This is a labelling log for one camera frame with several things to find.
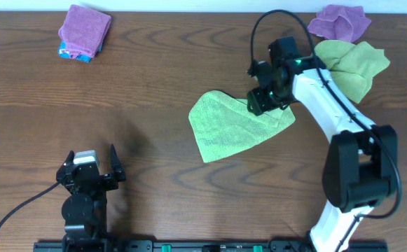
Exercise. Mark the folded purple cloth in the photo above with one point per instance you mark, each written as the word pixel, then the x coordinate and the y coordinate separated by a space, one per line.
pixel 83 31

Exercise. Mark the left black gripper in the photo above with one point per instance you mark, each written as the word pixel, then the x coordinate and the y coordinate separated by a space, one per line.
pixel 112 181

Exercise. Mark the crumpled purple cloth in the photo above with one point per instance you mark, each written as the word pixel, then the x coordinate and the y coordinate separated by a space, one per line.
pixel 336 22

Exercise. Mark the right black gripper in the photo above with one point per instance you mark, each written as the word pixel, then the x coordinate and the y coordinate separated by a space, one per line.
pixel 255 99

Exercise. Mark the olive green crumpled cloth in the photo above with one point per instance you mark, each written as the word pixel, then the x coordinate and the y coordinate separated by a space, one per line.
pixel 352 66

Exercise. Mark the light green cloth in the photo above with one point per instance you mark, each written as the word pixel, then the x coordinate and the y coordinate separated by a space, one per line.
pixel 222 125

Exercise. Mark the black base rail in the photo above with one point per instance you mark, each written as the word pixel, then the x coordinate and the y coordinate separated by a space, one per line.
pixel 156 246

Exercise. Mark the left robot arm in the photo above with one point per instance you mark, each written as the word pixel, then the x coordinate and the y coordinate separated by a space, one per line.
pixel 84 211

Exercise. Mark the folded blue cloth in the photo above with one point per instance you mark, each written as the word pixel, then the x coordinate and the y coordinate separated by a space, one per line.
pixel 80 57

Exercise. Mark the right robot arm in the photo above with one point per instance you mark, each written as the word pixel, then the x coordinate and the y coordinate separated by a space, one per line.
pixel 360 177

